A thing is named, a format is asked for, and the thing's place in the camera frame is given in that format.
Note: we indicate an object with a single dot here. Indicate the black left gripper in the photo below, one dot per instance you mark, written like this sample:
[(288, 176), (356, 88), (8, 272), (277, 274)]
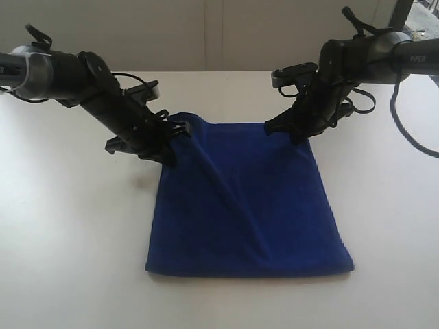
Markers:
[(137, 130)]

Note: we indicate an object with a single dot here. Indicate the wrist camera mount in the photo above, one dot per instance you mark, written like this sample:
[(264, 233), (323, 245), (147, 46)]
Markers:
[(299, 75), (144, 93)]

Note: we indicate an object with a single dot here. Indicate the right black arm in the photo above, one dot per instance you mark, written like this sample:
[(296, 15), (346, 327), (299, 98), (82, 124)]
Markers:
[(386, 58)]

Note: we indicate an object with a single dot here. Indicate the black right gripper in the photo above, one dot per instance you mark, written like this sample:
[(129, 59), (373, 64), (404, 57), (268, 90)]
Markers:
[(312, 112)]

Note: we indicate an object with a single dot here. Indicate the left black grey arm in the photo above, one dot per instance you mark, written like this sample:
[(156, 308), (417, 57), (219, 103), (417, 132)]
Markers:
[(35, 75)]

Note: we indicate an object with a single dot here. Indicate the blue microfiber towel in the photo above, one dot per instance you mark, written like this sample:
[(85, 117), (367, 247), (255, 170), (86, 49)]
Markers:
[(241, 204)]

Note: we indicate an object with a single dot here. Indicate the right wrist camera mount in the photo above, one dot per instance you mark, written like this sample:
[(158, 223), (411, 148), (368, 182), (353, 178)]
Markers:
[(299, 75)]

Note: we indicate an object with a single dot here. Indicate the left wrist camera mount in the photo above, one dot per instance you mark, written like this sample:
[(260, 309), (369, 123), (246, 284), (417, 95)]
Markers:
[(144, 93)]

